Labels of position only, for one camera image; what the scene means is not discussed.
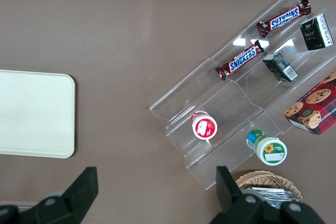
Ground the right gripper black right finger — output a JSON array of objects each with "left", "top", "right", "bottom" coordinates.
[{"left": 209, "top": 166, "right": 326, "bottom": 224}]

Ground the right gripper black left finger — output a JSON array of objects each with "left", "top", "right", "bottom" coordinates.
[{"left": 0, "top": 166, "right": 99, "bottom": 224}]

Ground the light wicker basket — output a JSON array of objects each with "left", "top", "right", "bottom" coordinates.
[{"left": 235, "top": 170, "right": 303, "bottom": 201}]

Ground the cream plastic tray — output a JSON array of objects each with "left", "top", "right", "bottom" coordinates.
[{"left": 0, "top": 69, "right": 76, "bottom": 159}]

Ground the green lid white cup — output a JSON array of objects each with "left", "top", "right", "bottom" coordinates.
[{"left": 246, "top": 129, "right": 288, "bottom": 166}]

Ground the red lid white cup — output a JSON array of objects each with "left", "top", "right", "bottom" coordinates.
[{"left": 191, "top": 110, "right": 218, "bottom": 140}]

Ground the clear acrylic stepped display stand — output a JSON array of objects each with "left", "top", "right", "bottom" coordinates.
[{"left": 149, "top": 0, "right": 336, "bottom": 191}]

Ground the red tartan cookie box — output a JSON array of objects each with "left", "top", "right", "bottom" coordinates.
[{"left": 283, "top": 68, "right": 336, "bottom": 136}]

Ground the small black drink carton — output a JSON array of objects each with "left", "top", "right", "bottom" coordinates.
[
  {"left": 262, "top": 52, "right": 299, "bottom": 83},
  {"left": 299, "top": 13, "right": 334, "bottom": 51}
]

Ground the Snickers chocolate bar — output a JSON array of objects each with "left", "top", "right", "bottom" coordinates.
[
  {"left": 256, "top": 0, "right": 312, "bottom": 38},
  {"left": 215, "top": 39, "right": 270, "bottom": 81}
]

